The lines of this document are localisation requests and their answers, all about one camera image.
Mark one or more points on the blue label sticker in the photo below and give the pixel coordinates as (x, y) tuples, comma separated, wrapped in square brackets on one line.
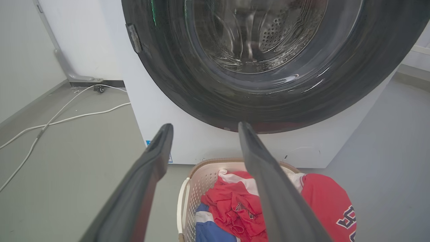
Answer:
[(169, 158)]

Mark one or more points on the dark round washing machine door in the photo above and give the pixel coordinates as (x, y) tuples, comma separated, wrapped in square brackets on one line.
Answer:
[(352, 67)]

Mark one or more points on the blue and white garment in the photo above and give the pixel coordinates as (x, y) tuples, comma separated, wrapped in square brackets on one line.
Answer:
[(210, 228)]

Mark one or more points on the red jersey with lettering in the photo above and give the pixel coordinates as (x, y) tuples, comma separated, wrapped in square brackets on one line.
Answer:
[(322, 201)]

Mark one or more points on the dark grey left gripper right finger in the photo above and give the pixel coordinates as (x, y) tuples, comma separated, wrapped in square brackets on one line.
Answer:
[(278, 201)]

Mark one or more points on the white washing machine body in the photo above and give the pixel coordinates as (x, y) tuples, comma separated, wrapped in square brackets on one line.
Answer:
[(188, 134)]

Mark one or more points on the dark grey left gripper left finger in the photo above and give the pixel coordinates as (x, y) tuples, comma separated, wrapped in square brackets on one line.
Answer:
[(134, 198)]

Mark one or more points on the white plastic laundry basket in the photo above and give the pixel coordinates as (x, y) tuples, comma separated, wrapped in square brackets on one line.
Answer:
[(198, 188)]

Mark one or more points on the grey metal stand leg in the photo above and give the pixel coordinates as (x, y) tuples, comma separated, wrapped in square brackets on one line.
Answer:
[(67, 64)]

